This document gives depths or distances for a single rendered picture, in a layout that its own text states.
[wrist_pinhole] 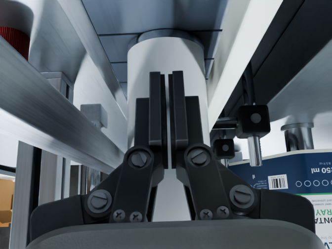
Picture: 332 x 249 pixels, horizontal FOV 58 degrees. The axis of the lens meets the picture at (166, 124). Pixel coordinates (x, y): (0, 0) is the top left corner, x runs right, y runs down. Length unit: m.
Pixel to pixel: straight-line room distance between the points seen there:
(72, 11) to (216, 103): 0.11
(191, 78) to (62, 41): 0.17
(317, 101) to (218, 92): 0.20
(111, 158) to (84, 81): 0.25
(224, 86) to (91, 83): 0.25
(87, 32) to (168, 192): 0.11
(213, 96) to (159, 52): 0.05
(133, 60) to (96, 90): 0.24
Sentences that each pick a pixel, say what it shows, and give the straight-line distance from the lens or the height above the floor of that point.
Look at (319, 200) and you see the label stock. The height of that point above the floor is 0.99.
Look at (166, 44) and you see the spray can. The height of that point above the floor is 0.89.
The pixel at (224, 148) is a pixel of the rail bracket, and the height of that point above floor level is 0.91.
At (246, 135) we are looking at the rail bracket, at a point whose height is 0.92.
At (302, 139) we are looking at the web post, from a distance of 0.47.
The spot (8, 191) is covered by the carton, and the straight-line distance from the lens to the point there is 2.85.
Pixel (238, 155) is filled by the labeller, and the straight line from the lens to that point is 0.68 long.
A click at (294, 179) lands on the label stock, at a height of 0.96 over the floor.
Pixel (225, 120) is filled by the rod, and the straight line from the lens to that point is 0.31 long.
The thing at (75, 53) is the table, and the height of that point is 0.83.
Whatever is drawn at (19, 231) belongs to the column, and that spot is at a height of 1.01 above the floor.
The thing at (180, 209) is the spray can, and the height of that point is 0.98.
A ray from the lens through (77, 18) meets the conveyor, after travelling 0.19.
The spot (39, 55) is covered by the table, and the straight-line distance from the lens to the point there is 0.34.
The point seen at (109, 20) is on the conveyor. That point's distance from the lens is 0.18.
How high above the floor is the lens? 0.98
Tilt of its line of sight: 14 degrees down
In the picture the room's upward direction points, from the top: 178 degrees clockwise
